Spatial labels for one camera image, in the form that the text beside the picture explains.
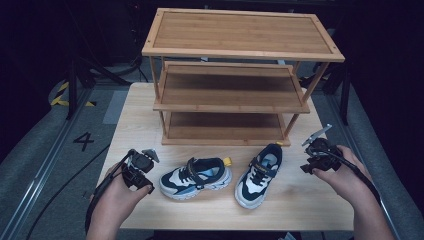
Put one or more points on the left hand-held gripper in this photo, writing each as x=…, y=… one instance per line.
x=140, y=165

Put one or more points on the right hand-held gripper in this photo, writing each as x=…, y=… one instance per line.
x=323, y=156

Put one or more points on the navy and white child sneaker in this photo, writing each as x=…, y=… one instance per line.
x=196, y=176
x=256, y=180

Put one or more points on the three-tier wooden shoe rack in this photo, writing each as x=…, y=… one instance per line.
x=240, y=33

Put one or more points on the person's right hand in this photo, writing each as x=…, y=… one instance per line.
x=350, y=176

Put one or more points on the person's left hand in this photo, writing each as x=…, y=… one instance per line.
x=115, y=196

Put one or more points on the black tripod stand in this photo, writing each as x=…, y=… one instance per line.
x=72, y=86

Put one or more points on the metal floor rail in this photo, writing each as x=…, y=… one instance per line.
x=43, y=166
x=360, y=150

